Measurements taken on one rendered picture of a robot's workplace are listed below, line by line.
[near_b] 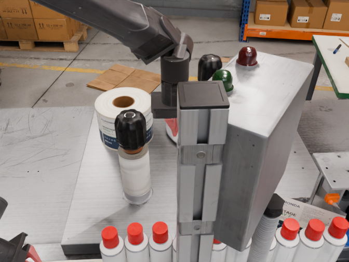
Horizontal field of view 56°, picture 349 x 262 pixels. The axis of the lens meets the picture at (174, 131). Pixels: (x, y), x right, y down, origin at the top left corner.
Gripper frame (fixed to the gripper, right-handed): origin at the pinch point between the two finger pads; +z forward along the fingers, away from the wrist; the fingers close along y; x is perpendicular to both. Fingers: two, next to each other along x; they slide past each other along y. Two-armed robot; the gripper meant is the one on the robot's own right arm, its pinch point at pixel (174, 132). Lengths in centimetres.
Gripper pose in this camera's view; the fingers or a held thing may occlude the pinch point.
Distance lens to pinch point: 76.3
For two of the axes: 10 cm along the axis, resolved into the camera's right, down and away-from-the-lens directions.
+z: 0.0, 7.7, 6.3
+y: -10.0, 0.3, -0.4
